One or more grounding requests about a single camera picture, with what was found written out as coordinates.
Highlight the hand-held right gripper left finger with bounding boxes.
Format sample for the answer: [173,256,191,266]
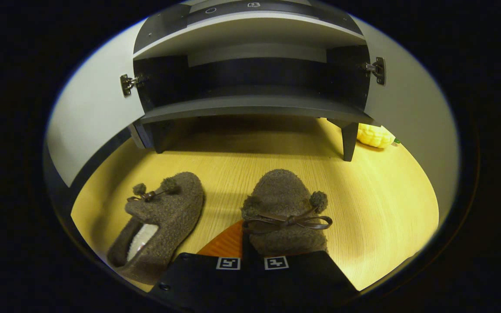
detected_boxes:
[148,220,243,312]

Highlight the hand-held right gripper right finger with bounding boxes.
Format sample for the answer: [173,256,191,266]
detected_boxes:
[242,250,360,313]

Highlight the brown fuzzy shoe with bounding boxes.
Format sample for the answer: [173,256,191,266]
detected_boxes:
[240,169,334,257]
[106,171,205,285]

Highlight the white and grey shoe cabinet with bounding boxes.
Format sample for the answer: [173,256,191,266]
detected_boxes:
[131,0,375,162]

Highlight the yellow plastic toy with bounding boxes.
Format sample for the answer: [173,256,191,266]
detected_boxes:
[357,123,395,149]

